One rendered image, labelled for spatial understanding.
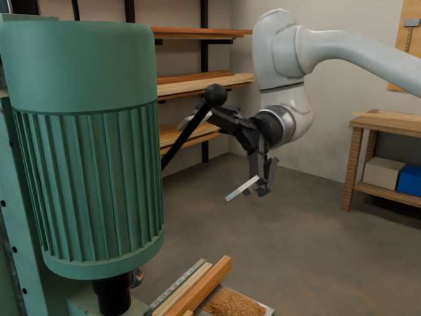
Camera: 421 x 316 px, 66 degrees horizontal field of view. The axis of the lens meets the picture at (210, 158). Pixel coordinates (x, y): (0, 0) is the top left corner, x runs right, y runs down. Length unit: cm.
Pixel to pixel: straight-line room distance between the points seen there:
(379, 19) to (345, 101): 80
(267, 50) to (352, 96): 296
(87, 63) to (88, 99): 4
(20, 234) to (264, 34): 59
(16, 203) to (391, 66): 67
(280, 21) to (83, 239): 56
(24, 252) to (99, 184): 25
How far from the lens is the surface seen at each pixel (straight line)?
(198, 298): 82
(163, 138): 305
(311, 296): 227
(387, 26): 356
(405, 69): 70
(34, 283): 63
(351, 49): 71
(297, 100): 74
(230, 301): 81
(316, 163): 395
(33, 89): 39
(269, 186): 56
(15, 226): 59
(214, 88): 47
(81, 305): 63
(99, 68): 37
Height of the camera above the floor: 149
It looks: 20 degrees down
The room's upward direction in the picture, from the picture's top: straight up
